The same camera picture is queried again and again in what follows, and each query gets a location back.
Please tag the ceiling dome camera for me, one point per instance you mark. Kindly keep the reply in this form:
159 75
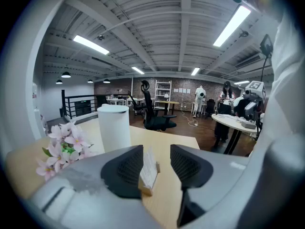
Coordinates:
101 37

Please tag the black mesh office chair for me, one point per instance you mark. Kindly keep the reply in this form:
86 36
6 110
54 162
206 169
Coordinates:
138 105

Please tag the ceiling air vent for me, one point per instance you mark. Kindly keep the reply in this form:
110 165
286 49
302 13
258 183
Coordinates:
247 61

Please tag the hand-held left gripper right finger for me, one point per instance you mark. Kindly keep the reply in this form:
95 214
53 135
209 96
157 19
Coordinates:
190 168

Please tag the small black chair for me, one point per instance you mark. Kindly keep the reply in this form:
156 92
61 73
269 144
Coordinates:
210 107

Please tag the black metal railing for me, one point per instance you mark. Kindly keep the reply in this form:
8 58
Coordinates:
63 104

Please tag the round white table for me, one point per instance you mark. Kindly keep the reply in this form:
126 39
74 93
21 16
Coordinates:
228 121

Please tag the person's head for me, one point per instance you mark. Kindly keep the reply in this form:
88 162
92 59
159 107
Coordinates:
257 1

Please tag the pink flower bouquet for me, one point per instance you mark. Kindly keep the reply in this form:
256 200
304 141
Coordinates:
71 139

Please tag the white rectangular table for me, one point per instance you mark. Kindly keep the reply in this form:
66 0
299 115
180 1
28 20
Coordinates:
116 100
135 100

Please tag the round wooden table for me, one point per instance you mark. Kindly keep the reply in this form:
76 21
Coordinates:
168 102

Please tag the light panel on stand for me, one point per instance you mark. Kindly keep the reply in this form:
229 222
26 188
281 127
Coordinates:
265 44

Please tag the white cylindrical container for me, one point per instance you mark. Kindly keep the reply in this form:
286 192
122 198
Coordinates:
114 128

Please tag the white shelf rack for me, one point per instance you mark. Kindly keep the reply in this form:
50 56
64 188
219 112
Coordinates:
156 94

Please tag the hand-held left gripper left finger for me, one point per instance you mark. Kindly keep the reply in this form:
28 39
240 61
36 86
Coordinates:
124 173

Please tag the black high-back office chair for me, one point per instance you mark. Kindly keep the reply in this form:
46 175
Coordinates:
155 121

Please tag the small grey box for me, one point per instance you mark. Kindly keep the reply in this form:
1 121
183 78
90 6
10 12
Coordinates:
247 125

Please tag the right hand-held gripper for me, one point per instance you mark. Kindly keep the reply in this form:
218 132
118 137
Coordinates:
255 89

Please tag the person's white shirt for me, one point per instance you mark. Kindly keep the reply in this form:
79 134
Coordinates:
286 80

